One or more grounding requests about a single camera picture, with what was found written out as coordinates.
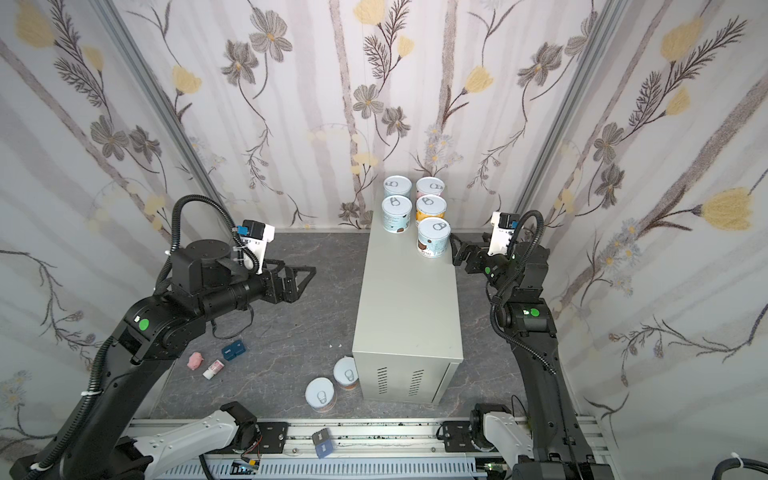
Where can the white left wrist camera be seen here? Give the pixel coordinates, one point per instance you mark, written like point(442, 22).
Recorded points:
point(257, 240)

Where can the white slotted cable duct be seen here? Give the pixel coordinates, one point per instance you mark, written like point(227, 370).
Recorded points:
point(350, 468)

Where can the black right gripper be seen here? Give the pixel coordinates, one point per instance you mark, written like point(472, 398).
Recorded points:
point(474, 259)

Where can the small pink object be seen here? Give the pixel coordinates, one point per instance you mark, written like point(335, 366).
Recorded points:
point(195, 361)

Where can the small blue grey module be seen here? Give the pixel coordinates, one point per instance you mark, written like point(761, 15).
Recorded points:
point(323, 443)

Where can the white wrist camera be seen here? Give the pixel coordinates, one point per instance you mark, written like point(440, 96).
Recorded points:
point(504, 227)
point(257, 240)

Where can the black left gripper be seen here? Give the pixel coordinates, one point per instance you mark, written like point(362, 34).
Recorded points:
point(275, 283)

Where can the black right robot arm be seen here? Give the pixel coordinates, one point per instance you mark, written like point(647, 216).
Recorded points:
point(552, 444)

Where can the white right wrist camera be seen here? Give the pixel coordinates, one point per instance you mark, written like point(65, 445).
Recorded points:
point(504, 227)

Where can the small pink white bottle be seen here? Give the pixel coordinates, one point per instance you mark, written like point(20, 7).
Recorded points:
point(213, 369)

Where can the yellow labelled can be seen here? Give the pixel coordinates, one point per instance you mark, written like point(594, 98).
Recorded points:
point(430, 206)

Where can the black corrugated cable corner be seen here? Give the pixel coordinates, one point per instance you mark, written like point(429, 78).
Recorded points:
point(737, 462)

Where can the grey metal cabinet counter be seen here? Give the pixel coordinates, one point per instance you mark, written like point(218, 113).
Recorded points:
point(407, 343)

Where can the teal can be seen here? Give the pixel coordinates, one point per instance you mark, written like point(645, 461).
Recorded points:
point(433, 237)
point(396, 213)

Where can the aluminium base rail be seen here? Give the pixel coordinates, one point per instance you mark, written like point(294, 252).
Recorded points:
point(181, 449)

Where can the pink labelled can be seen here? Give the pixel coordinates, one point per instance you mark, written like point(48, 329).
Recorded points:
point(429, 186)

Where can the pink can front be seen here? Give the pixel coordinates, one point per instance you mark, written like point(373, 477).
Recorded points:
point(320, 394)

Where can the small blue box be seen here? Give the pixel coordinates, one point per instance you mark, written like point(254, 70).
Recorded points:
point(233, 350)

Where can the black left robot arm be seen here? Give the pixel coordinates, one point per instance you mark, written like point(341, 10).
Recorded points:
point(197, 284)

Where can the light blue labelled can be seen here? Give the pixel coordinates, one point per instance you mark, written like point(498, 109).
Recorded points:
point(397, 185)

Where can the orange can by cabinet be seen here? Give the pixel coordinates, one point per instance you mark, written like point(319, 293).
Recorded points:
point(345, 373)

